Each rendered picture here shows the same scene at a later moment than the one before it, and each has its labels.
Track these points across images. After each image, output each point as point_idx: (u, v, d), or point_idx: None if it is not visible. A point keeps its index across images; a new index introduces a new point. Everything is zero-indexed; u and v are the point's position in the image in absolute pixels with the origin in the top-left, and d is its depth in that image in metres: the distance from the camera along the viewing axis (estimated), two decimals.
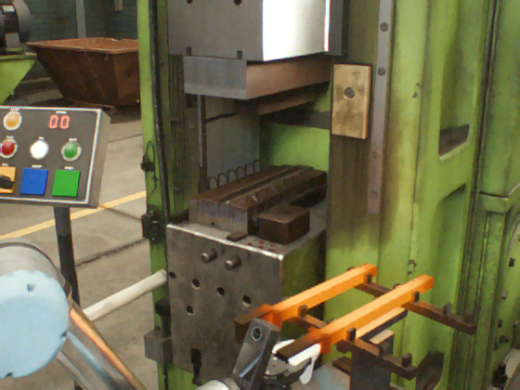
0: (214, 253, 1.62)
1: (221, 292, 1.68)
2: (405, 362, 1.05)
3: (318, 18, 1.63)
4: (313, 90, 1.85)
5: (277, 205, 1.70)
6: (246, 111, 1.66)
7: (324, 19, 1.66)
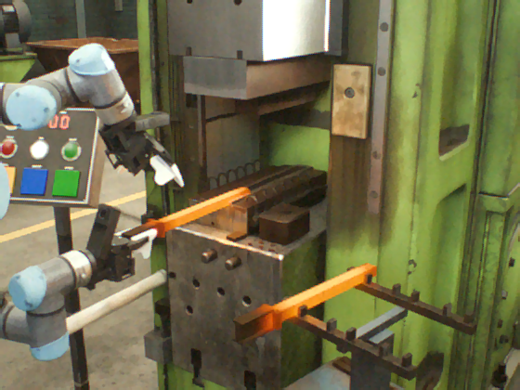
0: (214, 253, 1.62)
1: (221, 292, 1.68)
2: (405, 362, 1.05)
3: (318, 18, 1.63)
4: (313, 90, 1.85)
5: (277, 205, 1.70)
6: (246, 111, 1.66)
7: (324, 19, 1.66)
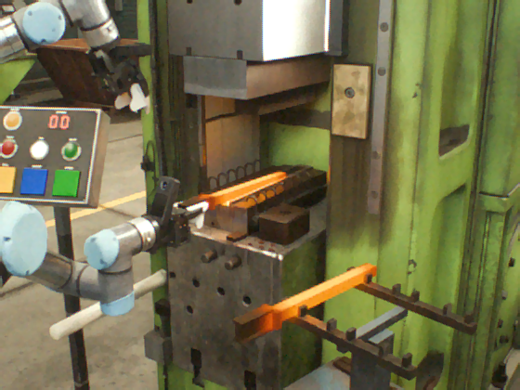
0: (214, 253, 1.62)
1: (221, 292, 1.68)
2: (405, 362, 1.05)
3: (318, 18, 1.63)
4: (313, 90, 1.85)
5: (277, 205, 1.70)
6: (246, 111, 1.66)
7: (324, 19, 1.66)
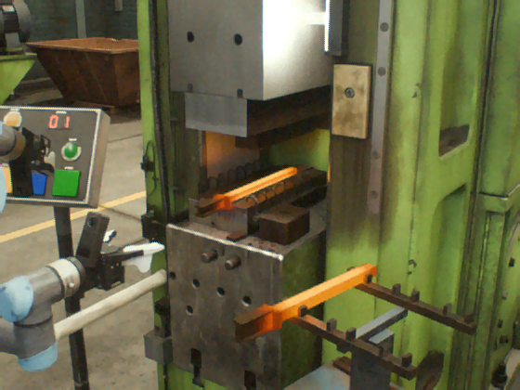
0: (214, 253, 1.62)
1: (221, 292, 1.68)
2: (405, 362, 1.05)
3: (317, 54, 1.66)
4: (312, 121, 1.88)
5: (277, 205, 1.70)
6: (246, 146, 1.69)
7: (323, 55, 1.69)
